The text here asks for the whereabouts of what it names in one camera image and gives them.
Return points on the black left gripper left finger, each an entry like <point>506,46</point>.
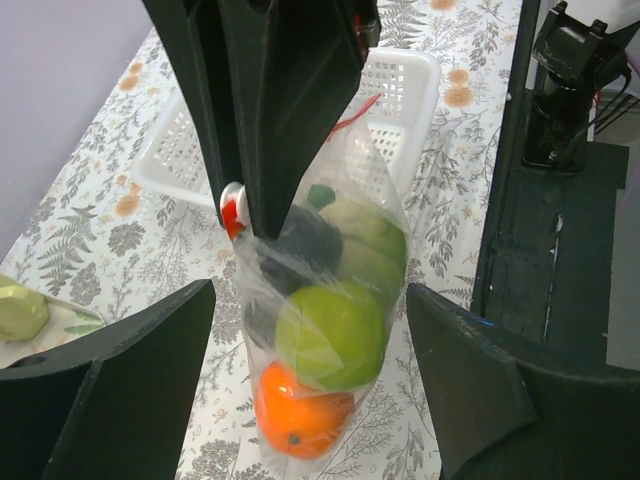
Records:
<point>113,404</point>

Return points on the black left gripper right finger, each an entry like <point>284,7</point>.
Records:
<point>505,407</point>

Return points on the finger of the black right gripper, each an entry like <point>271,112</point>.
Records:
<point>193,37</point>
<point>293,67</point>

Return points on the fake dark purple plum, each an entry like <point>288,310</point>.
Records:
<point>308,248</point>

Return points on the clear zip top bag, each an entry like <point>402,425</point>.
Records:
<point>353,167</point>

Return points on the fake green cucumber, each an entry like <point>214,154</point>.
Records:
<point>320,196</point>

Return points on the fake orange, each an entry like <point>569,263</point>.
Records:
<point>296,420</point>

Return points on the fake green cabbage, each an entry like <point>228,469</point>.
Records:
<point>374,248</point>

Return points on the floral serving tray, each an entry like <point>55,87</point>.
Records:
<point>67,322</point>

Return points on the white plastic basket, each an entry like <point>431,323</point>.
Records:
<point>405,83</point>

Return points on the pale yellow mug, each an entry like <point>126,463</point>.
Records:
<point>24,312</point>

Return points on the floral tablecloth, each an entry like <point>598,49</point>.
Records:
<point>100,240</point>

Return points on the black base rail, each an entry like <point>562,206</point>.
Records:
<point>545,265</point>

